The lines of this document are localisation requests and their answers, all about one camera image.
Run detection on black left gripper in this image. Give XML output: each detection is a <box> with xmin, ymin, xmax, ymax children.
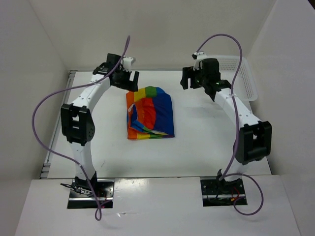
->
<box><xmin>112</xmin><ymin>67</ymin><xmax>138</xmax><ymax>92</ymax></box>

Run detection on rainbow striped shorts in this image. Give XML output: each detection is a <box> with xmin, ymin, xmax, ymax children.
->
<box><xmin>126</xmin><ymin>86</ymin><xmax>175</xmax><ymax>140</ymax></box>

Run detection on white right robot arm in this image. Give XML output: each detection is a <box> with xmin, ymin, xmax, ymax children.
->
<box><xmin>180</xmin><ymin>53</ymin><xmax>272</xmax><ymax>193</ymax></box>

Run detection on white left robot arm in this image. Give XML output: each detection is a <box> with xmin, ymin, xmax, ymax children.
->
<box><xmin>61</xmin><ymin>54</ymin><xmax>139</xmax><ymax>197</ymax></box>

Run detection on white plastic mesh basket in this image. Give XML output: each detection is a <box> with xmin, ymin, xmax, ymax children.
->
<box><xmin>209</xmin><ymin>55</ymin><xmax>258</xmax><ymax>102</ymax></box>

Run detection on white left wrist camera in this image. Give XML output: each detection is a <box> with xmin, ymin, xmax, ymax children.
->
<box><xmin>122</xmin><ymin>57</ymin><xmax>136</xmax><ymax>72</ymax></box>

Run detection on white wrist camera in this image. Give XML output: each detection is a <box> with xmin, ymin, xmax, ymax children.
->
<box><xmin>191</xmin><ymin>51</ymin><xmax>208</xmax><ymax>70</ymax></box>
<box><xmin>122</xmin><ymin>57</ymin><xmax>136</xmax><ymax>72</ymax></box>

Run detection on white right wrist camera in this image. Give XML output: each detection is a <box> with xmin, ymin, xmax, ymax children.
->
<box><xmin>191</xmin><ymin>51</ymin><xmax>208</xmax><ymax>70</ymax></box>

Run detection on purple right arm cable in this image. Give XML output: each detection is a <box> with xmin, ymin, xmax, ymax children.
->
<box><xmin>195</xmin><ymin>33</ymin><xmax>264</xmax><ymax>217</ymax></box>

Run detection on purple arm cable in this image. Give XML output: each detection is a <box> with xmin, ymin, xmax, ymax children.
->
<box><xmin>31</xmin><ymin>35</ymin><xmax>131</xmax><ymax>222</ymax></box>
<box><xmin>195</xmin><ymin>33</ymin><xmax>264</xmax><ymax>217</ymax></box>

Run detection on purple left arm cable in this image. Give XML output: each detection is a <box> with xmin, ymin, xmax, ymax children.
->
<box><xmin>31</xmin><ymin>35</ymin><xmax>131</xmax><ymax>222</ymax></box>

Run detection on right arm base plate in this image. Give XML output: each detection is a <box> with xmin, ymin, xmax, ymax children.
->
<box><xmin>200</xmin><ymin>177</ymin><xmax>247</xmax><ymax>207</ymax></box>

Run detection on aluminium table frame rail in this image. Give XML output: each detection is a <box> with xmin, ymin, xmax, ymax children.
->
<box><xmin>39</xmin><ymin>70</ymin><xmax>77</xmax><ymax>179</ymax></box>

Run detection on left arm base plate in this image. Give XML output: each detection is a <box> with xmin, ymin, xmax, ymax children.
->
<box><xmin>61</xmin><ymin>178</ymin><xmax>115</xmax><ymax>209</ymax></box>

